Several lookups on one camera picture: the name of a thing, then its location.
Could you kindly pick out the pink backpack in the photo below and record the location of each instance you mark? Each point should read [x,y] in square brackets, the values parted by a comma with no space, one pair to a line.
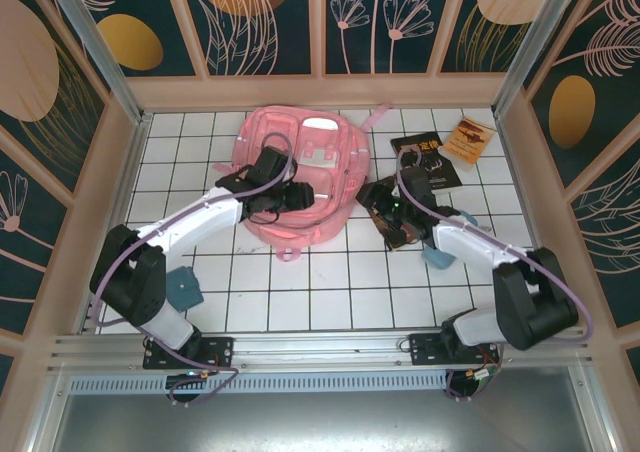
[325,217]

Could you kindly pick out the dark brown book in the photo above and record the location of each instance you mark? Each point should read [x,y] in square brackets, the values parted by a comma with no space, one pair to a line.
[399,238]

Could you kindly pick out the teal snap wallet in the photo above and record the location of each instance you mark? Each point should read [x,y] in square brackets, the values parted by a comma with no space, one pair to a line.
[185,287]

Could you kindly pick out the orange paperback book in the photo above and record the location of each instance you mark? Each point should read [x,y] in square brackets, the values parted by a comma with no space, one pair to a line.
[467,137]

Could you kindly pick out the green circuit board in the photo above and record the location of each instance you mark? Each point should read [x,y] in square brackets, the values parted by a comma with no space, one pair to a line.
[484,374]

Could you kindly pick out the grey metal front panel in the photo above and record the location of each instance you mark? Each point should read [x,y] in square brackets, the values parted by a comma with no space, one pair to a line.
[320,422]

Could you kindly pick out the black Murphy's law book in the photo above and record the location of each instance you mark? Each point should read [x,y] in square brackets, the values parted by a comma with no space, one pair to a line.
[446,173]

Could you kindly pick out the aluminium corner post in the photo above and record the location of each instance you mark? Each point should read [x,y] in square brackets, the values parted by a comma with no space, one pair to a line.
[95,47]
[530,42]

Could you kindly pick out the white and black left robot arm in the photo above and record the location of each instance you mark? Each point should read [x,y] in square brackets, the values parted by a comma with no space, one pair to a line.
[190,222]

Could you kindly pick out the aluminium front rail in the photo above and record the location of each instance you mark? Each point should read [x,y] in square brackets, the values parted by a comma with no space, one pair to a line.
[320,349]

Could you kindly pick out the light blue pencil case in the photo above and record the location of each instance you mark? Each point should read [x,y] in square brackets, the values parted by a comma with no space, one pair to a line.
[439,259]

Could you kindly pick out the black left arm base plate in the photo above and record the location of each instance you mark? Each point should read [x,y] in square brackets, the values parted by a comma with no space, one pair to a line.
[220,349]

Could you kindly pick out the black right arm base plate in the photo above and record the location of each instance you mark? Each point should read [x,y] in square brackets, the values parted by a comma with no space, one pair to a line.
[425,348]

